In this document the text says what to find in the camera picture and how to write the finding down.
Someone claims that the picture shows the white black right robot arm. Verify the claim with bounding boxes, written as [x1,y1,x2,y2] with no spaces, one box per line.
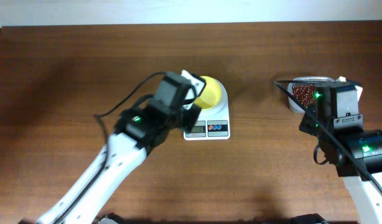
[299,82,382,223]

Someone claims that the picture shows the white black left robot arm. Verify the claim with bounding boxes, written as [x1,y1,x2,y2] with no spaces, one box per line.
[37,70,206,223]

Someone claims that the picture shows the white digital kitchen scale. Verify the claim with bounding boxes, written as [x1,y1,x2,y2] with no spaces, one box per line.
[184,80,231,141]

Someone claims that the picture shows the yellow plastic bowl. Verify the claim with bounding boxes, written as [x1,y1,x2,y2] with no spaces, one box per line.
[194,76,222,110]

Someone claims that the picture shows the clear plastic bean container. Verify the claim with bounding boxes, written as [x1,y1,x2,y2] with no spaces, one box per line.
[287,77,334,113]

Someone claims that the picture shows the red adzuki beans in container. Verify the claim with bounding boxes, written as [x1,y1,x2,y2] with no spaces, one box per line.
[292,85,315,108]

